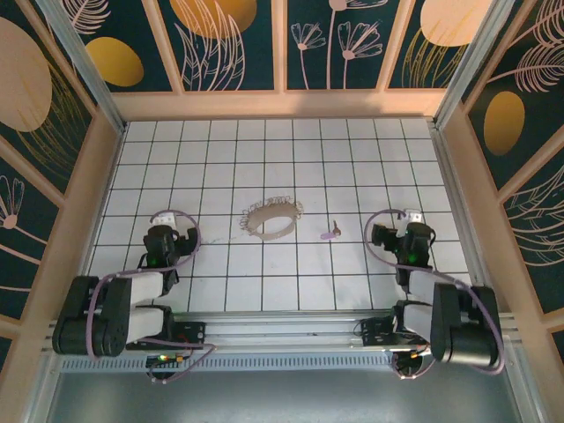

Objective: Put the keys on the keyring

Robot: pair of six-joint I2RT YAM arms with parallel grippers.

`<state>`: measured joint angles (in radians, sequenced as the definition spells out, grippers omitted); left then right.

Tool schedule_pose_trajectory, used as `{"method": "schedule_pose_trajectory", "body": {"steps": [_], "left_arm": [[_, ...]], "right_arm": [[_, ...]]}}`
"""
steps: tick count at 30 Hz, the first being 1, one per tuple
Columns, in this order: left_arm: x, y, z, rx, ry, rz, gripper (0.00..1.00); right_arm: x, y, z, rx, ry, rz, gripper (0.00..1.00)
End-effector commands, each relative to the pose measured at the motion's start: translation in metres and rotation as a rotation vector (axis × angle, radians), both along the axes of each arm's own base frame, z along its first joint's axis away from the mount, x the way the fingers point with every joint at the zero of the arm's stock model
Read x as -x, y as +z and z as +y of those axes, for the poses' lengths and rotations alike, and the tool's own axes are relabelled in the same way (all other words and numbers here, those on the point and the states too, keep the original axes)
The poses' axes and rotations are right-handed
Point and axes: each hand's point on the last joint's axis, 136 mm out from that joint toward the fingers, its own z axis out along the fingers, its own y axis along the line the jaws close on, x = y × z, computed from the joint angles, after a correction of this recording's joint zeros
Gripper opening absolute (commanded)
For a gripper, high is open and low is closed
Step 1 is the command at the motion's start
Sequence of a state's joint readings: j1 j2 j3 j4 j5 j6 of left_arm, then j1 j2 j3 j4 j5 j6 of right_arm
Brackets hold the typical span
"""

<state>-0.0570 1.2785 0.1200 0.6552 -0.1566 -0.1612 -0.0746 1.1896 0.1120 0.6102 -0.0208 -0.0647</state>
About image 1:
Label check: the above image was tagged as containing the key with purple head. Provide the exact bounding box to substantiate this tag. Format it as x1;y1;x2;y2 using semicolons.
318;219;343;242

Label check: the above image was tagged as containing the grey metal sheet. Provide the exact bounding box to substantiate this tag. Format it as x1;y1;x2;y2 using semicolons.
26;347;543;423

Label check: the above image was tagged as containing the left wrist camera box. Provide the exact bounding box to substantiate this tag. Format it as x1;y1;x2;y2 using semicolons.
152;210;182;230

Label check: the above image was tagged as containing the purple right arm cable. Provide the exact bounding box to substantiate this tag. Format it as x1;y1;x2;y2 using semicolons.
363;209;507;381

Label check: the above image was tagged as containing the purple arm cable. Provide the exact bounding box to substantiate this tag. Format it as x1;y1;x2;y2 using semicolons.
85;209;217;385
363;209;507;381

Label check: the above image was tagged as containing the aluminium side rail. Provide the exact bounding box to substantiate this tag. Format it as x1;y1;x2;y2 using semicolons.
427;117;488;287

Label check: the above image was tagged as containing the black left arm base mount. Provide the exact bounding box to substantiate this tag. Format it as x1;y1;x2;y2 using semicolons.
172;320;208;345

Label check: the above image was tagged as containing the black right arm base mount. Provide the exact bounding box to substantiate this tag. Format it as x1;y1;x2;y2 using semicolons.
359;315;397;349

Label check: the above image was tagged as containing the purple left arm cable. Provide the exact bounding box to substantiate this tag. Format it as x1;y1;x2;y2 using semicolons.
85;209;217;385

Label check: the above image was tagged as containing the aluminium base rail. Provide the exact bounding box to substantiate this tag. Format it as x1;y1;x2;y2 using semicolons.
43;309;517;353

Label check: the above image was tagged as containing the perforated metal cable duct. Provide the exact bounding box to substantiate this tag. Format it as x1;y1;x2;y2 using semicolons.
56;354;397;374

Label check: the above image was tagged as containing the aluminium corner post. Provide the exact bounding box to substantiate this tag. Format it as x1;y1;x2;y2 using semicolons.
37;0;129;136
434;0;519;130

